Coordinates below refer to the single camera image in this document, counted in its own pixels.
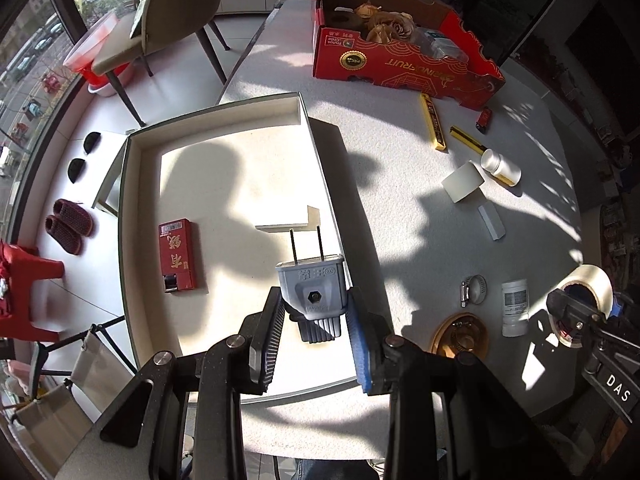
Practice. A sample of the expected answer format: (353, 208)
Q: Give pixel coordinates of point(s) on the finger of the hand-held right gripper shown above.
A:
(575, 310)
(617, 306)

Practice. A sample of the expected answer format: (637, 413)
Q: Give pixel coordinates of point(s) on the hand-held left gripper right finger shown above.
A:
(361, 350)

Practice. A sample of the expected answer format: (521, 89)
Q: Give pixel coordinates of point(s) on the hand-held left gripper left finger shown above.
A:
(267, 345)

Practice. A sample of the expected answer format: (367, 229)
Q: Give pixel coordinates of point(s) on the clear tape roll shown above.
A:
(597, 285)

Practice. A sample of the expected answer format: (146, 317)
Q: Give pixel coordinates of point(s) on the grey power plug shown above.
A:
(311, 285)

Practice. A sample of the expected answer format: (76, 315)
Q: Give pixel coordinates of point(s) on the brown tape roll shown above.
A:
(457, 335)

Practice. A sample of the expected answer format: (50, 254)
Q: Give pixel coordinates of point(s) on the white shallow box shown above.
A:
(225, 170)

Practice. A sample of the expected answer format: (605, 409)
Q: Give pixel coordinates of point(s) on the white bottle with grey label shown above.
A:
(515, 307)

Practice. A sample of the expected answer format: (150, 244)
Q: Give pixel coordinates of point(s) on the grey white block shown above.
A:
(491, 222)

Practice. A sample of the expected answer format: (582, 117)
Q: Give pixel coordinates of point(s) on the person's leg in jeans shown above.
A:
(332, 470)

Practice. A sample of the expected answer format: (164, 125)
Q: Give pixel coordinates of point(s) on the small red box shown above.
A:
(176, 255)

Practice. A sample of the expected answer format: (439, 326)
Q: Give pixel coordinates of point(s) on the white bottle with yellow label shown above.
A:
(500, 167)

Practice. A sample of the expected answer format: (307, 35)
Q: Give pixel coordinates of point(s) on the beige folding chair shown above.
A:
(75, 395)

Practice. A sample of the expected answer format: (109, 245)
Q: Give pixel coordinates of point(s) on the yellow utility knife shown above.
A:
(467, 139)

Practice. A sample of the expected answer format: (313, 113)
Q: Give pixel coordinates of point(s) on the red lighter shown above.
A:
(484, 121)

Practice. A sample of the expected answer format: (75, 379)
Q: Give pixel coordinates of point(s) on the small white side table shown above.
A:
(110, 180)

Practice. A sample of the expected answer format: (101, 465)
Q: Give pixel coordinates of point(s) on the maroon slipper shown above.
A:
(64, 236)
(75, 217)

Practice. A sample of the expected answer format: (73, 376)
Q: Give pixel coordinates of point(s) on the long yellow box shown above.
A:
(433, 121)

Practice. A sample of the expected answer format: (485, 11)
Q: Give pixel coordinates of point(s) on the red plastic stool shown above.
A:
(25, 290)

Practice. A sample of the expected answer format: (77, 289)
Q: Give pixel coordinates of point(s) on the black slipper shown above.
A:
(92, 142)
(77, 171)

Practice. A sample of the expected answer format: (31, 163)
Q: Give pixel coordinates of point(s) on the red cardboard fruit box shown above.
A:
(400, 62)

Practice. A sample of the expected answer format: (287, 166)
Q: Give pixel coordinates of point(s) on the clear plastic container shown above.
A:
(442, 44)

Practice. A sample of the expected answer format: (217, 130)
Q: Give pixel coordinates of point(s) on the dried brown rose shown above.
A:
(367, 10)
(399, 24)
(380, 34)

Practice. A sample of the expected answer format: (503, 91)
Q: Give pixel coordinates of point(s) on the dark round object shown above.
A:
(342, 17)

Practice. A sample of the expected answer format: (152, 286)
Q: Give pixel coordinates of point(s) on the red plastic basin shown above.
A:
(92, 55)

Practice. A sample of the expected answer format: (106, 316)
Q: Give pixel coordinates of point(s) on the beige dining chair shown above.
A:
(170, 15)

